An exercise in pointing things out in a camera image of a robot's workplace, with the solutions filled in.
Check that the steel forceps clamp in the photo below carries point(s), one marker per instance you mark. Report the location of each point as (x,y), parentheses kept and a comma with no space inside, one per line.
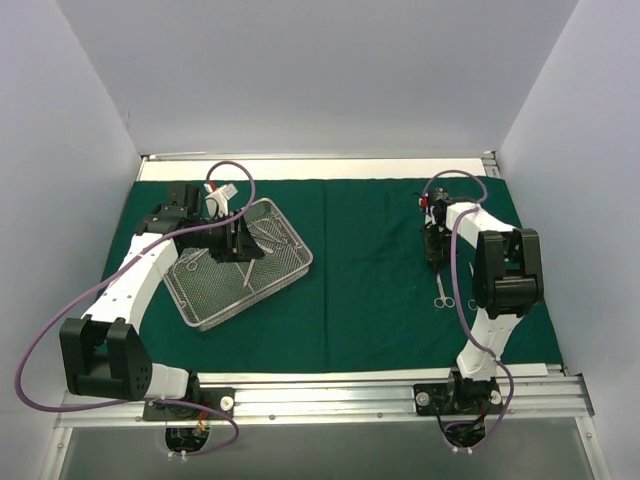
(442,301)

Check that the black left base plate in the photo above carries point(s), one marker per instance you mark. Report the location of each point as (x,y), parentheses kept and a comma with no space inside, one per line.
(221,399)

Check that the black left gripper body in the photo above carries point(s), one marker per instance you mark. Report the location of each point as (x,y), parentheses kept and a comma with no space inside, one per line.
(238,238)

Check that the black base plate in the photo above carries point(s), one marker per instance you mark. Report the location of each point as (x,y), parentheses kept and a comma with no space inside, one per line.
(457,396)
(221,399)

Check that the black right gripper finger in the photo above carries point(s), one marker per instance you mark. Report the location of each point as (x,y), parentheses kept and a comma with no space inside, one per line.
(441,261)
(432,258)

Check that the steel tweezers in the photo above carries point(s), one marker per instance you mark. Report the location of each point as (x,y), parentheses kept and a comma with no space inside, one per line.
(268,235)

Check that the steel needle holder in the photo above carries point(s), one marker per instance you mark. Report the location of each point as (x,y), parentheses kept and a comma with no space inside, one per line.
(471,303)

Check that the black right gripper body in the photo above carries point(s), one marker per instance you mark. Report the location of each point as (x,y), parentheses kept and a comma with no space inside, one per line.
(435,243)

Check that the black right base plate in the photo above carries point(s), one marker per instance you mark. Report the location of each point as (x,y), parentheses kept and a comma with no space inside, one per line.
(457,396)

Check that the aluminium front rail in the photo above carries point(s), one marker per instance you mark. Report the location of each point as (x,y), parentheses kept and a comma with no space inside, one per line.
(541,391)

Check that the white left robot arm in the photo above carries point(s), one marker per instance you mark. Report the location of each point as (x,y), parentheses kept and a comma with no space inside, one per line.
(103,354)

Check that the steel surgical scissors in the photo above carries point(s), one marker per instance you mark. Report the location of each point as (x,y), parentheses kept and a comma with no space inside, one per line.
(190,262)

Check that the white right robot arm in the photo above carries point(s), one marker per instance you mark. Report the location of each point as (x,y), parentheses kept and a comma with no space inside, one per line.
(507,278)

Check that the steel scalpel handle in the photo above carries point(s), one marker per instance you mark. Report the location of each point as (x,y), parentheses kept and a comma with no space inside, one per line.
(249,271)

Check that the green surgical drape cloth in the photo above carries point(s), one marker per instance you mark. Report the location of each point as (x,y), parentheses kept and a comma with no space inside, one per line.
(366,303)

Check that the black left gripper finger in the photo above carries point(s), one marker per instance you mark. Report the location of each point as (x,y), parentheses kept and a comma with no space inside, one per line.
(235,257)
(250,248)

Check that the steel mesh instrument tray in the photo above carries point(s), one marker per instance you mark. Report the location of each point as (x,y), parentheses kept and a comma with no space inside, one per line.
(214,292)

